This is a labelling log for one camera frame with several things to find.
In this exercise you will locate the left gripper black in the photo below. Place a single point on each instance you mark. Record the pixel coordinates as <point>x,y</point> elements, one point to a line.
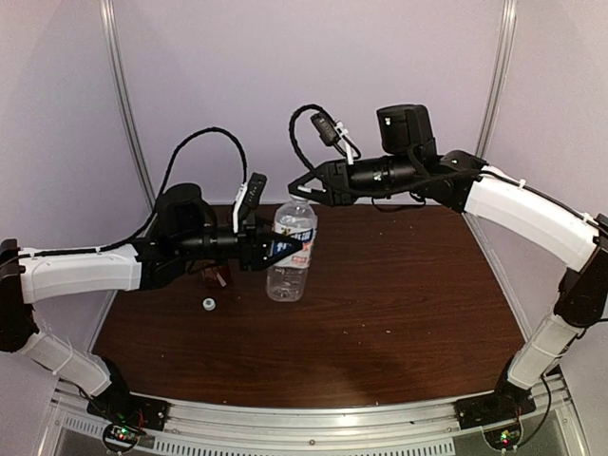
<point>253,252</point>

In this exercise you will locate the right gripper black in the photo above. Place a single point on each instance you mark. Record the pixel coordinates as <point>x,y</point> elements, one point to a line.
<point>332,195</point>

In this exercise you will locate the white bottle cap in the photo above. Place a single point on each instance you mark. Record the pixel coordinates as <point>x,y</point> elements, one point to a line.
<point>208,304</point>

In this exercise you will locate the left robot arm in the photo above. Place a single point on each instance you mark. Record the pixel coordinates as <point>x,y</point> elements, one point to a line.
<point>185,230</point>

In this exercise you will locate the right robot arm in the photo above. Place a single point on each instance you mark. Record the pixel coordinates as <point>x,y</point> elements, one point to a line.
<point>467,184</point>

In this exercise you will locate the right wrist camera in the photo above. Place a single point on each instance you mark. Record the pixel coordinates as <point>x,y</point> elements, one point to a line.
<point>334,134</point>

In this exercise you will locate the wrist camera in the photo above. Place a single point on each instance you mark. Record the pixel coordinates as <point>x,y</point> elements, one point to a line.
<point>247,199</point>
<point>334,134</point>

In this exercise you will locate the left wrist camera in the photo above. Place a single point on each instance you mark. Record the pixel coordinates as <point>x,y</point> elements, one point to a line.
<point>247,199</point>

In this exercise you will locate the right aluminium corner post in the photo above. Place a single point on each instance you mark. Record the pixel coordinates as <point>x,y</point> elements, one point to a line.
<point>504,49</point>

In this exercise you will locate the aluminium corner post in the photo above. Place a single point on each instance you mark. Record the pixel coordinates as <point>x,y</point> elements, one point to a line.
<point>112,39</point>
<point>504,49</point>

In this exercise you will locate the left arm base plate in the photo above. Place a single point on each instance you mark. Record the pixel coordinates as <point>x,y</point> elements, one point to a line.
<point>132,426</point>

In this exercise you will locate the front aluminium rail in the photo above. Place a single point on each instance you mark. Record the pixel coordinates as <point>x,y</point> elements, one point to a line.
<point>418,428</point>

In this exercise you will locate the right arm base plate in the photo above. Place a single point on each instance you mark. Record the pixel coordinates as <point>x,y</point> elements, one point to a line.
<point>498,417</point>

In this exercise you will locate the left aluminium corner post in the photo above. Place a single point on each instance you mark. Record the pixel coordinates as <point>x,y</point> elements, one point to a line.
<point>112,39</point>

